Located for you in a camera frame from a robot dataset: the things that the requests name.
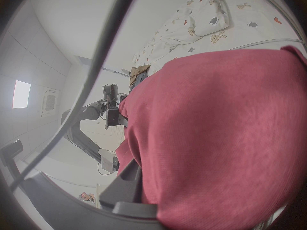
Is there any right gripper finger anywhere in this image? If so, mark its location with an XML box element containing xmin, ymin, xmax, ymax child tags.
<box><xmin>99</xmin><ymin>158</ymin><xmax>159</xmax><ymax>219</ymax></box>

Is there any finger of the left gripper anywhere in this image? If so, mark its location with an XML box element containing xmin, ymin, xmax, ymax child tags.
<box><xmin>119</xmin><ymin>115</ymin><xmax>130</xmax><ymax>128</ymax></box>

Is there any red shirt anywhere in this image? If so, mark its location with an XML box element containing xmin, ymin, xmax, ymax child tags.
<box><xmin>116</xmin><ymin>46</ymin><xmax>307</xmax><ymax>230</ymax></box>

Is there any grey garment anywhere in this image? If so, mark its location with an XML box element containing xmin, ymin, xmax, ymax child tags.
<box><xmin>130</xmin><ymin>71</ymin><xmax>148</xmax><ymax>92</ymax></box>

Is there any brown garment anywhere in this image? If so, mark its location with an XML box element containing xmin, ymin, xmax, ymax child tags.
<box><xmin>130</xmin><ymin>65</ymin><xmax>151</xmax><ymax>86</ymax></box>

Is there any ceiling air conditioner vent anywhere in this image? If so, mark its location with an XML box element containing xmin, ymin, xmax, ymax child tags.
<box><xmin>39</xmin><ymin>88</ymin><xmax>59</xmax><ymax>117</ymax></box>

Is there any square ceiling light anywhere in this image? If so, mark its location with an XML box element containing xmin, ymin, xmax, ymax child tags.
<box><xmin>13</xmin><ymin>80</ymin><xmax>31</xmax><ymax>109</ymax></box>

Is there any white printed quilt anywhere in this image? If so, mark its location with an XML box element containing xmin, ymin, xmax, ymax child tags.
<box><xmin>133</xmin><ymin>0</ymin><xmax>230</xmax><ymax>64</ymax></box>

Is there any bed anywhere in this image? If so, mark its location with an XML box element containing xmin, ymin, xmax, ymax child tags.
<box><xmin>132</xmin><ymin>0</ymin><xmax>307</xmax><ymax>76</ymax></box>

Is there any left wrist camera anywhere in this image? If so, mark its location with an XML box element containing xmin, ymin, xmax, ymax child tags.
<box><xmin>116</xmin><ymin>93</ymin><xmax>127</xmax><ymax>106</ymax></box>

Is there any black cable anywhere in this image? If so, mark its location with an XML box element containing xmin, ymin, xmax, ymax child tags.
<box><xmin>10</xmin><ymin>0</ymin><xmax>142</xmax><ymax>193</ymax></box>

